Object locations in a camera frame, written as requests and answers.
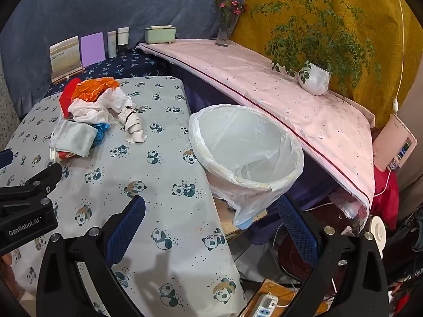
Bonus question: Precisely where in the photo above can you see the pink dotted cloth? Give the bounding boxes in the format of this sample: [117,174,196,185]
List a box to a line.
[136,39,375,210]

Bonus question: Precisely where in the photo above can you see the red crumpled packet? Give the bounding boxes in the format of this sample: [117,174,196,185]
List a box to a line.
[59,78,81,119]

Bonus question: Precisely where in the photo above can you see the white wall device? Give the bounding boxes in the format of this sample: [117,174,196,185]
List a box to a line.
[373,114,417,172]

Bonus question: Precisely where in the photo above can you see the purple card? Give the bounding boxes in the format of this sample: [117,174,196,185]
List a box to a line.
[81,32,105,67]

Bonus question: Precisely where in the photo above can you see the navy patterned cloth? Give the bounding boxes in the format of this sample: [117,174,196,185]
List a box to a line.
[46,51,169,96]

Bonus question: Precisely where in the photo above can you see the grey pouch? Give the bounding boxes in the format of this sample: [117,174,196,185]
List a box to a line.
[49,120,96,157]

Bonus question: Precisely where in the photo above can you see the white tube bottle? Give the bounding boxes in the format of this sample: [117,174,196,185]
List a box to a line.
[107,31,118,58]

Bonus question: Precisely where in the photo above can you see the glass vase with pink flowers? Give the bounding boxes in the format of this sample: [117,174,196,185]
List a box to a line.
[213,0,248,47]

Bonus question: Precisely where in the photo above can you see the yellow backdrop cloth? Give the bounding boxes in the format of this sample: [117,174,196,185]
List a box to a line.
[231,0,423,129]

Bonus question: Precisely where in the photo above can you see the red paper cup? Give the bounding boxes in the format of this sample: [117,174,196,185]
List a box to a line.
[49,147,75,161]

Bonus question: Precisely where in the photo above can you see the white power strip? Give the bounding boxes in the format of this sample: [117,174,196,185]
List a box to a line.
[253,293,279,317]

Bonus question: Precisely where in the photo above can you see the red cloth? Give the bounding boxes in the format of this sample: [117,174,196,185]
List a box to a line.
[373,165,400,232]

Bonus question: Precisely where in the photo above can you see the orange plastic bag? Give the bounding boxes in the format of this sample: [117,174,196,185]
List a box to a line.
[72,77,120,103]

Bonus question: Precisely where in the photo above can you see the wooden board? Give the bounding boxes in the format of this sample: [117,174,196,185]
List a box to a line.
[238,279,331,317]

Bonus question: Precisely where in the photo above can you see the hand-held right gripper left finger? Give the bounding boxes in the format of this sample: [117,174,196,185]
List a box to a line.
[36,195,146,317]

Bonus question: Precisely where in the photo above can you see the framed picture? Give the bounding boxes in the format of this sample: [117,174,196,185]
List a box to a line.
[49,36,82,76]

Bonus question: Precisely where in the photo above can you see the white round appliance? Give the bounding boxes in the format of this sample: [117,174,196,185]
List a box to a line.
[367,216,387,258]

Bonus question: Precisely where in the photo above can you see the white crumpled tissue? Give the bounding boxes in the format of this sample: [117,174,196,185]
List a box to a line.
[68,89,133,126]

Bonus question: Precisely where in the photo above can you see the white lined trash bin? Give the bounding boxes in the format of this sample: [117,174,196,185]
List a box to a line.
[188,104,305,230]

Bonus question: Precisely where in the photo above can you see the white cable with switch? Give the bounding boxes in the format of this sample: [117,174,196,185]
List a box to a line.
[373,0,406,199]

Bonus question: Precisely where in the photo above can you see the green plant in white pot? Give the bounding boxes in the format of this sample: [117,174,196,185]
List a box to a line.
[251,0,380,104]

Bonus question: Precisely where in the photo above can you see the blue crumpled wrapper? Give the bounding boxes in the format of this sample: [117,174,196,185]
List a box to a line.
[92,122,111,148]

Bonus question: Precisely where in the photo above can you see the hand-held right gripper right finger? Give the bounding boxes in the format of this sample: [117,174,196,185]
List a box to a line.
[278,194,389,317]

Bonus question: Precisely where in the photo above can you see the panda print cloth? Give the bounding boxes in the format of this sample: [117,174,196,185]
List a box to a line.
[0,76,247,317]

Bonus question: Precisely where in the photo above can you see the cardboard sheet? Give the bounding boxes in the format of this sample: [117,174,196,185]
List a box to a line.
[213,198,268,239]

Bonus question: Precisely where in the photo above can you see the green tissue box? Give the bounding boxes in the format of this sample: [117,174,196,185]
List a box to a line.
[144,25,176,44]

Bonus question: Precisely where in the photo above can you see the white striped cloth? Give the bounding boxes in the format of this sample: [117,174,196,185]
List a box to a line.
[117,101,148,144]

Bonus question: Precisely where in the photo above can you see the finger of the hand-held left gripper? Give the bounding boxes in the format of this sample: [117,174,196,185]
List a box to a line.
[0,150,14,170]
[0,162,63,206]

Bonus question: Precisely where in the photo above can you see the blue backdrop cloth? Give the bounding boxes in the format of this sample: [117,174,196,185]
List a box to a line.
[0,0,249,117]

